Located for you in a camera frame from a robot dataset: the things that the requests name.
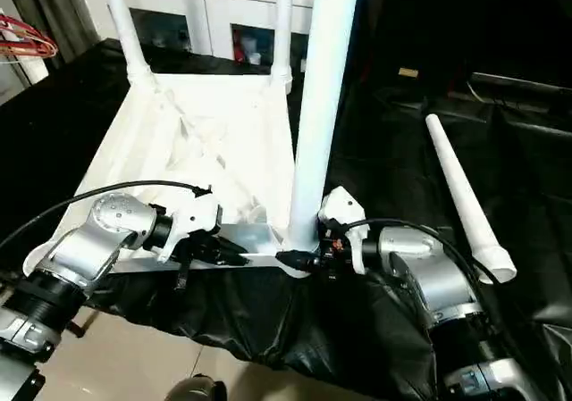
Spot white plastic table top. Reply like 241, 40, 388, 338
21, 71, 315, 281

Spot white plastic table leg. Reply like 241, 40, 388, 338
284, 0, 363, 259
271, 0, 297, 95
100, 0, 158, 90
424, 113, 518, 285

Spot black shiny mat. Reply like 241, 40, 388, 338
0, 38, 572, 401

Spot grey robot foot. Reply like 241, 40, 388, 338
167, 373, 229, 401

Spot white cabinet with glass doors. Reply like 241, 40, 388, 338
78, 0, 316, 65

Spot black flat bar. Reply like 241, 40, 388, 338
469, 72, 572, 95

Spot black cabinet with gold label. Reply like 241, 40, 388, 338
352, 0, 572, 103

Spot red clothes hangers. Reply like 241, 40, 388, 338
0, 12, 59, 62

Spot grey curtain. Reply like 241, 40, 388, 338
8, 0, 102, 65

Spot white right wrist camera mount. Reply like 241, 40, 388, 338
315, 185, 372, 276

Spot black folding table frame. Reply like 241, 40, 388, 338
66, 309, 102, 339

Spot white post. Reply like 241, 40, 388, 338
17, 59, 50, 86

